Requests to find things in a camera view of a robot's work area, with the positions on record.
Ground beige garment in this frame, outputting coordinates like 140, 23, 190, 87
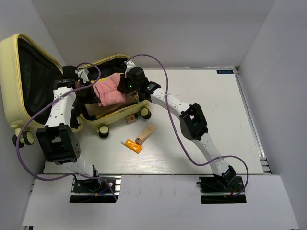
85, 92, 139, 116

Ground pink towel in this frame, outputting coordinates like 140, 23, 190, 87
93, 73, 126, 107

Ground yellow garment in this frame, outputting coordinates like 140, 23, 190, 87
94, 77, 113, 118

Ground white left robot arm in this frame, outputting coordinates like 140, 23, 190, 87
36, 66, 101, 191

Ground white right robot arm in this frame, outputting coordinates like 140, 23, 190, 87
118, 66, 236, 191

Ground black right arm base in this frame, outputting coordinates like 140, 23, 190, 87
196, 176, 247, 204

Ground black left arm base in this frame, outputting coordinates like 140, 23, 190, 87
69, 176, 121, 204

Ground yellow open suitcase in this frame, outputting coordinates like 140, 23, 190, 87
0, 34, 149, 148

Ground small brown cosmetic bottle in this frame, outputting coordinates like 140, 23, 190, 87
125, 114, 139, 124

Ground beige cosmetic tube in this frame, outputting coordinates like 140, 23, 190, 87
135, 123, 156, 145

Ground orange cosmetic tube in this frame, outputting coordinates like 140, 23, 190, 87
121, 138, 143, 154

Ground blue table label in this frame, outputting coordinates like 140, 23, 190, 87
216, 69, 234, 74

